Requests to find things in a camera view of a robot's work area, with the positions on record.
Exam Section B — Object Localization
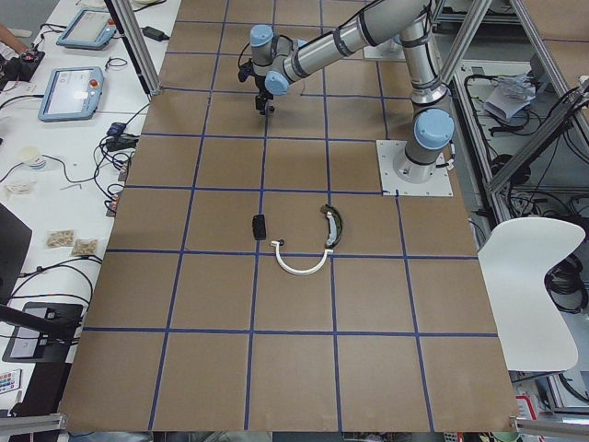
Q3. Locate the near blue teach pendant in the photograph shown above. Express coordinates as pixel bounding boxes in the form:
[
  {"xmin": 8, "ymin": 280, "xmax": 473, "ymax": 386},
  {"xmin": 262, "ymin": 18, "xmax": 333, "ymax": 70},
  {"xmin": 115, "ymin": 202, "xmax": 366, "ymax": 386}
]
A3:
[{"xmin": 38, "ymin": 66, "xmax": 104, "ymax": 122}]

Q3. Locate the blue teach pendant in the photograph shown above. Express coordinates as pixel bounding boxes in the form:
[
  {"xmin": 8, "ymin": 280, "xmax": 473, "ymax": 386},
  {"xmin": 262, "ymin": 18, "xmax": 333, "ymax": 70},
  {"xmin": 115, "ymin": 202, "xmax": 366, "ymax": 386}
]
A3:
[
  {"xmin": 56, "ymin": 8, "xmax": 117, "ymax": 51},
  {"xmin": 38, "ymin": 66, "xmax": 104, "ymax": 122}
]

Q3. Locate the black monitor stand base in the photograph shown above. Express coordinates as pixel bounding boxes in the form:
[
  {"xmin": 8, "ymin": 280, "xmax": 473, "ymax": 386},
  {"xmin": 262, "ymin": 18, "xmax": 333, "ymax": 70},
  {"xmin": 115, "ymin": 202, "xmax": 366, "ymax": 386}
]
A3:
[{"xmin": 1, "ymin": 302, "xmax": 83, "ymax": 363}]

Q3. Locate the far blue teach pendant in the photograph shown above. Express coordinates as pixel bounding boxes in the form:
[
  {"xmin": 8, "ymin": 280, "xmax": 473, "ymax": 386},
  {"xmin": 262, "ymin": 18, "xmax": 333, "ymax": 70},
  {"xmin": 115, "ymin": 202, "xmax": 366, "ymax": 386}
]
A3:
[{"xmin": 56, "ymin": 8, "xmax": 117, "ymax": 51}]

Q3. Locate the small black plastic part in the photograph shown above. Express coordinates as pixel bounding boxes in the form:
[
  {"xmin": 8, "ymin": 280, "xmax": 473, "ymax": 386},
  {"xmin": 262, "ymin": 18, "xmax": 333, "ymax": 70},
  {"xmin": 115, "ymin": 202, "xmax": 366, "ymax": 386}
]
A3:
[{"xmin": 252, "ymin": 214, "xmax": 267, "ymax": 241}]

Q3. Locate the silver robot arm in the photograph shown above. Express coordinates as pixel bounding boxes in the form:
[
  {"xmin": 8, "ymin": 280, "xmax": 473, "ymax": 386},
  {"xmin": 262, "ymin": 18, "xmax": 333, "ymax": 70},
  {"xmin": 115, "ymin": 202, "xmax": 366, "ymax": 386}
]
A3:
[{"xmin": 227, "ymin": 53, "xmax": 411, "ymax": 193}]

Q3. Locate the white curved plastic bracket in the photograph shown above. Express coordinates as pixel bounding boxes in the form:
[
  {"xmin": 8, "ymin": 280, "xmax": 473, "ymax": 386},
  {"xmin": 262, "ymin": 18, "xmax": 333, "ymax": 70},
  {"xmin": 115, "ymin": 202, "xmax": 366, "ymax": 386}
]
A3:
[{"xmin": 270, "ymin": 240, "xmax": 333, "ymax": 277}]

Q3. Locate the white paper cup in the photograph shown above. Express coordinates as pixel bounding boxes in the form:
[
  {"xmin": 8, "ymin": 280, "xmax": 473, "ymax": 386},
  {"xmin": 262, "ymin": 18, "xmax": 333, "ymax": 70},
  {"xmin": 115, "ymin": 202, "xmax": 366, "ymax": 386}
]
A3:
[{"xmin": 19, "ymin": 145, "xmax": 47, "ymax": 170}]

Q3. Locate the black power adapter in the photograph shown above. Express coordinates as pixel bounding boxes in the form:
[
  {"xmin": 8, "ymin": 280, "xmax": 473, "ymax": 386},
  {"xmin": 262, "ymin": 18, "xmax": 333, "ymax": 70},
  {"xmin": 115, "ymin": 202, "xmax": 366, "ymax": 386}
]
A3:
[{"xmin": 142, "ymin": 26, "xmax": 169, "ymax": 41}]

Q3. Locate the bag of small parts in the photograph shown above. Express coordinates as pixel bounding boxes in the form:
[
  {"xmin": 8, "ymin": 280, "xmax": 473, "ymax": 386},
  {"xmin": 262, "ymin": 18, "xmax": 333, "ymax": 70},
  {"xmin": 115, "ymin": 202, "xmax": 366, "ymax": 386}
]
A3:
[{"xmin": 45, "ymin": 229, "xmax": 75, "ymax": 249}]

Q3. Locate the olive green brake shoe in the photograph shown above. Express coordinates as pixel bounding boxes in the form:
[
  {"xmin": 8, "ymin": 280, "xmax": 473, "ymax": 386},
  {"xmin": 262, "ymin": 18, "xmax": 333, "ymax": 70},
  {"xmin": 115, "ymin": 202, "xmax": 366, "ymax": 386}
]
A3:
[{"xmin": 320, "ymin": 204, "xmax": 343, "ymax": 249}]

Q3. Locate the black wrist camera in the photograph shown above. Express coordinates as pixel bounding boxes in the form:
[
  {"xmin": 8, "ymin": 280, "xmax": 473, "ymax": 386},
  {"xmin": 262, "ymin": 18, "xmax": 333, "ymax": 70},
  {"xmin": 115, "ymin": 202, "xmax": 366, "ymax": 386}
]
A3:
[{"xmin": 237, "ymin": 60, "xmax": 253, "ymax": 83}]

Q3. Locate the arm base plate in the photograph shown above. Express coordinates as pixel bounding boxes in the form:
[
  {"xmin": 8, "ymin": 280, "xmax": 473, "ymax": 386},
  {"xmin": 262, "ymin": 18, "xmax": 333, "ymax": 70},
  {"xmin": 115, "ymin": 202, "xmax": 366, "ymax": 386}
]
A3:
[
  {"xmin": 364, "ymin": 41, "xmax": 405, "ymax": 63},
  {"xmin": 375, "ymin": 140, "xmax": 454, "ymax": 197}
]

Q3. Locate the aluminium frame post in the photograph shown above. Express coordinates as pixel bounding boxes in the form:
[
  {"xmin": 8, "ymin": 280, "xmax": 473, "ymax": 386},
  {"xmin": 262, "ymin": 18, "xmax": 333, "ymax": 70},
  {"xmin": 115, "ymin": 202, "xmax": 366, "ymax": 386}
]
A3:
[{"xmin": 105, "ymin": 0, "xmax": 161, "ymax": 97}]

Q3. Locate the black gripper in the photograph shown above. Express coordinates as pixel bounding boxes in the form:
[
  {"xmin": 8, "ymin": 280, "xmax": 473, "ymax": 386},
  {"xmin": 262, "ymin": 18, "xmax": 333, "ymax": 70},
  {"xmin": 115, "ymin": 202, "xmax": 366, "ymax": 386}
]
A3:
[{"xmin": 255, "ymin": 90, "xmax": 275, "ymax": 115}]

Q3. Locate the white plastic chair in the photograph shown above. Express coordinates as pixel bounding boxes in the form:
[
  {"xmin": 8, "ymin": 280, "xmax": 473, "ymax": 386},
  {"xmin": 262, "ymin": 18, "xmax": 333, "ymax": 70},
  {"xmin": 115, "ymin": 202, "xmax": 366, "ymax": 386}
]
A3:
[{"xmin": 479, "ymin": 217, "xmax": 585, "ymax": 372}]

